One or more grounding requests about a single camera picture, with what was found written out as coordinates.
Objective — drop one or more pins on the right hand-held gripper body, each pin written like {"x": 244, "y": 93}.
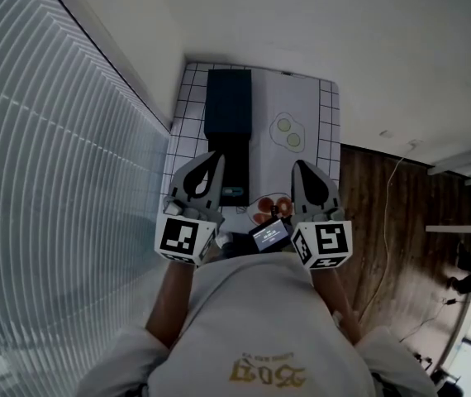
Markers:
{"x": 326, "y": 242}

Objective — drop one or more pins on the person's blue jeans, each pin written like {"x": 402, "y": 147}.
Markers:
{"x": 239, "y": 248}

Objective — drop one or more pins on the small black tag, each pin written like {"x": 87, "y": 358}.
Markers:
{"x": 274, "y": 210}

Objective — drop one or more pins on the person's left hand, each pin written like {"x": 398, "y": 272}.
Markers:
{"x": 194, "y": 214}

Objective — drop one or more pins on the white wall power adapter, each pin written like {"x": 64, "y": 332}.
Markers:
{"x": 415, "y": 144}

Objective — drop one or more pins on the person's left forearm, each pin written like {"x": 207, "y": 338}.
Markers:
{"x": 169, "y": 304}

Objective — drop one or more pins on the person's right forearm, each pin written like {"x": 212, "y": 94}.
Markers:
{"x": 334, "y": 300}

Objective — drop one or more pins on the white food-print placemat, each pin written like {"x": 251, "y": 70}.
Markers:
{"x": 268, "y": 168}

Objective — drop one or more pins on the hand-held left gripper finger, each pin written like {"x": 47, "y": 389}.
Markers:
{"x": 182, "y": 184}
{"x": 217, "y": 184}

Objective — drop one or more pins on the person's white shirt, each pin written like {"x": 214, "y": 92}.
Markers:
{"x": 260, "y": 317}

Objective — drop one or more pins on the black screen device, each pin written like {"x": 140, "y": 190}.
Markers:
{"x": 269, "y": 236}

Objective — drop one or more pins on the white wall socket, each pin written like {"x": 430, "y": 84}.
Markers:
{"x": 386, "y": 133}

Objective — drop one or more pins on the grey-blue handled utensil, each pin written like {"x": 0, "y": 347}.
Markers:
{"x": 231, "y": 190}

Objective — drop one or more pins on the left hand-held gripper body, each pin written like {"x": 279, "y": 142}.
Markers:
{"x": 179, "y": 240}

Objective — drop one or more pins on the dark blue box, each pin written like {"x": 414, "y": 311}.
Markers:
{"x": 227, "y": 110}

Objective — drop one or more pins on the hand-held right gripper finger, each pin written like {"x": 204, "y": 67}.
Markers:
{"x": 301, "y": 192}
{"x": 326, "y": 192}

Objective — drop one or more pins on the white window blinds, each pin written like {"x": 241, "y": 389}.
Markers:
{"x": 53, "y": 180}

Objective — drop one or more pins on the white black-grid tablecloth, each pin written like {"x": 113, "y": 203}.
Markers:
{"x": 186, "y": 139}

